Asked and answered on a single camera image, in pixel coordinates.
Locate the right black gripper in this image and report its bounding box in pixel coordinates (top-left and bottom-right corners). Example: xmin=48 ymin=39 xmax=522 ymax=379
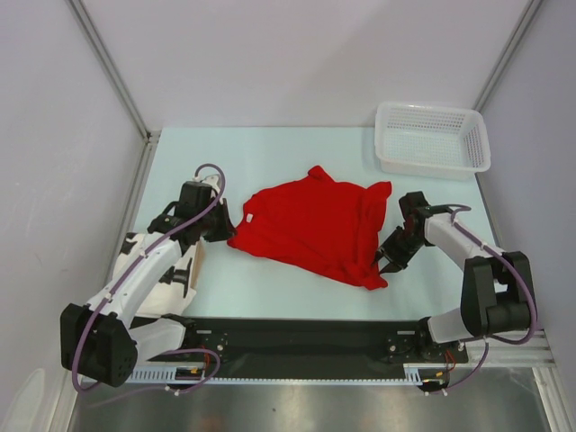
xmin=373 ymin=226 xmax=428 ymax=274

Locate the red t shirt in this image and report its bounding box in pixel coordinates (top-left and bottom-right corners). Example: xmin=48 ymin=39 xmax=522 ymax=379
xmin=228 ymin=166 xmax=392 ymax=291

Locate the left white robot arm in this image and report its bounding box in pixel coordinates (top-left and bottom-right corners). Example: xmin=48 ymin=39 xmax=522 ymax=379
xmin=59 ymin=174 xmax=236 ymax=391

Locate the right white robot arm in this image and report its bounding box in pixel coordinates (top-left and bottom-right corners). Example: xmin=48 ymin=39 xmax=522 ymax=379
xmin=373 ymin=191 xmax=537 ymax=361

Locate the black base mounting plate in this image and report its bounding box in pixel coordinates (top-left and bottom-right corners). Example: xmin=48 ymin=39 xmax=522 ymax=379
xmin=155 ymin=318 xmax=469 ymax=381

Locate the white perforated plastic basket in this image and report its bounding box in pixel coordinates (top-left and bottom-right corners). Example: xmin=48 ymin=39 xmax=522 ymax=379
xmin=373 ymin=102 xmax=491 ymax=180

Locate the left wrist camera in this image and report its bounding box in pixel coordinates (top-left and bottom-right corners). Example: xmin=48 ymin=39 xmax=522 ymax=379
xmin=193 ymin=174 xmax=225 ymax=198

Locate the white slotted cable duct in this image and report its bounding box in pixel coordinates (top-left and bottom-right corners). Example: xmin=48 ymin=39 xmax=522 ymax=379
xmin=127 ymin=361 xmax=447 ymax=387

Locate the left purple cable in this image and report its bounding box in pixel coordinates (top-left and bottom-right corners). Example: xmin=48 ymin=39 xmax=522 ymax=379
xmin=71 ymin=162 xmax=226 ymax=397

